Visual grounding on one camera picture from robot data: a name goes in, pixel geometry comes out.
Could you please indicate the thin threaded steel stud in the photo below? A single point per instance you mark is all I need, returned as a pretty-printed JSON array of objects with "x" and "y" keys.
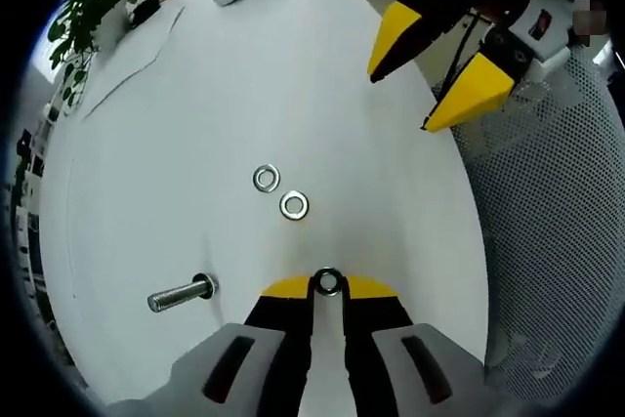
[{"x": 176, "y": 296}]

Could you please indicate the small steel washer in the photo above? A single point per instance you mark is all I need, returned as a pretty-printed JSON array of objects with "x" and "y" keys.
[
  {"x": 284, "y": 205},
  {"x": 318, "y": 282},
  {"x": 256, "y": 178}
]

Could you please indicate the grey mesh office chair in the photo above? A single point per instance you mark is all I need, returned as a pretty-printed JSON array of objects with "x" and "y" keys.
[{"x": 537, "y": 192}]

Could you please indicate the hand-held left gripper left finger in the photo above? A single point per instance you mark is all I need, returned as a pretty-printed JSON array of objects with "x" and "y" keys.
[{"x": 278, "y": 329}]

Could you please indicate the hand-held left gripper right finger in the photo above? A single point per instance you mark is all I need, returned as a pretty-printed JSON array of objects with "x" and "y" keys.
[{"x": 376, "y": 329}]

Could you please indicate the shelf with white storage bins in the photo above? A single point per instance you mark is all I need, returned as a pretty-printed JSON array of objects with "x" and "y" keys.
[{"x": 29, "y": 221}]

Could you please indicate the black charger block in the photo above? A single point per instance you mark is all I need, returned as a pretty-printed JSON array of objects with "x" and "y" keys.
[{"x": 146, "y": 8}]

